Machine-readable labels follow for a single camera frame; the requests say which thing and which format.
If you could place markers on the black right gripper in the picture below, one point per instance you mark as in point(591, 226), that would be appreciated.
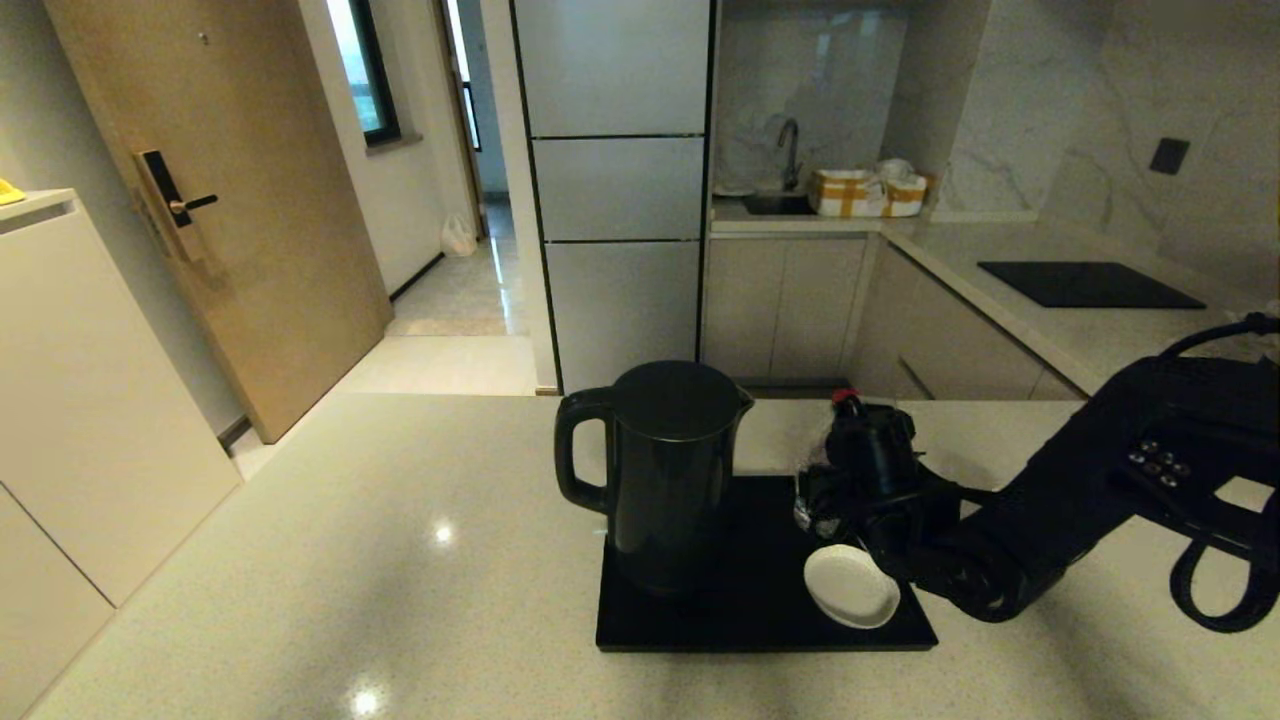
point(890, 480)

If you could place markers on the clear water bottle red cap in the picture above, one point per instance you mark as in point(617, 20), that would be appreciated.
point(846, 396)

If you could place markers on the black electric kettle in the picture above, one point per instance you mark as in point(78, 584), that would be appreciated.
point(665, 475)

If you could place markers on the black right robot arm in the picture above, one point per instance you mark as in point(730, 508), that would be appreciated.
point(1100, 490)

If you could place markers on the small white saucer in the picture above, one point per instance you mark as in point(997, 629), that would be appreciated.
point(850, 590)

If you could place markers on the beige base cabinet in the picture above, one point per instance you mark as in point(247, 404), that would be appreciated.
point(950, 340)
point(780, 310)

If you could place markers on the black rectangular tray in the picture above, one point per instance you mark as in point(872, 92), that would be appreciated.
point(740, 610)

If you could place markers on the steel kitchen sink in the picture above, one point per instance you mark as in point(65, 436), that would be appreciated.
point(778, 205)

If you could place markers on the yellow striped white box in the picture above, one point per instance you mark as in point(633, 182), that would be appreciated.
point(843, 195)

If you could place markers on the cardboard box yellow tape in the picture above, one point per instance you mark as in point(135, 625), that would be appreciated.
point(905, 198)

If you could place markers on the white crumpled bag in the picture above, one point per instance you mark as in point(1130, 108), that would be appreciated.
point(893, 170)

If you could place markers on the black induction cooktop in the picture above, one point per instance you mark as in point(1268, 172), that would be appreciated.
point(1085, 285)

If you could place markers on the dark kitchen faucet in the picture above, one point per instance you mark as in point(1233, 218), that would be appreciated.
point(790, 148)

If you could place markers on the tall grey refrigerator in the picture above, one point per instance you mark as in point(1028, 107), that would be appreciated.
point(620, 200)

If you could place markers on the white plastic bag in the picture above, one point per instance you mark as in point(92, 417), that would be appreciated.
point(459, 238)

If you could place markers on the dark framed window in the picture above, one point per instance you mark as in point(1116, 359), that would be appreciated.
point(372, 80)

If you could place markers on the light wooden door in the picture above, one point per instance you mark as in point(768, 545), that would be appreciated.
point(250, 200)

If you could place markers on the white storage cabinet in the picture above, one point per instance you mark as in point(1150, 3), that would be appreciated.
point(90, 400)

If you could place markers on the yellow object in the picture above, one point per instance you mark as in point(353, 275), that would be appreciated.
point(10, 191)

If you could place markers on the black wall socket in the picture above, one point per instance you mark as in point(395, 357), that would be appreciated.
point(1168, 156)

